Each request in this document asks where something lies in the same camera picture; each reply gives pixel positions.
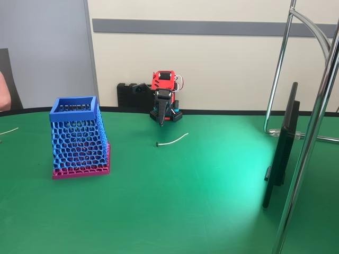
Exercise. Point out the chrome tube stand frame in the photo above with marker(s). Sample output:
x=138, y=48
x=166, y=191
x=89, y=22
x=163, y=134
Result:
x=303, y=164

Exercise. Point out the gray wall rail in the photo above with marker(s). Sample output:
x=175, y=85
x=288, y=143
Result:
x=185, y=27

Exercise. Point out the clear plastic clip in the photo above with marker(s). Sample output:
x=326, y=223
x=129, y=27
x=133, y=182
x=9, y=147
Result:
x=275, y=132

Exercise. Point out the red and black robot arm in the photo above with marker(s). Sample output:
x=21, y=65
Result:
x=156, y=83

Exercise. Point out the black monitor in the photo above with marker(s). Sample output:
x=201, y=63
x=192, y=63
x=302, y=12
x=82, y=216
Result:
x=283, y=148

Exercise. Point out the small camera board black bracket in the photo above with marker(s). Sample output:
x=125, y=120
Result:
x=139, y=89

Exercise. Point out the black perforated arm base plate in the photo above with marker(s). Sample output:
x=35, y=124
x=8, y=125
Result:
x=176, y=116

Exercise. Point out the blue and pink mesh basket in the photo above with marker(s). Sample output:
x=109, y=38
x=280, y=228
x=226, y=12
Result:
x=74, y=113

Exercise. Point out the black ribbed box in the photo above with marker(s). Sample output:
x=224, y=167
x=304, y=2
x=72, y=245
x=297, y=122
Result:
x=124, y=96

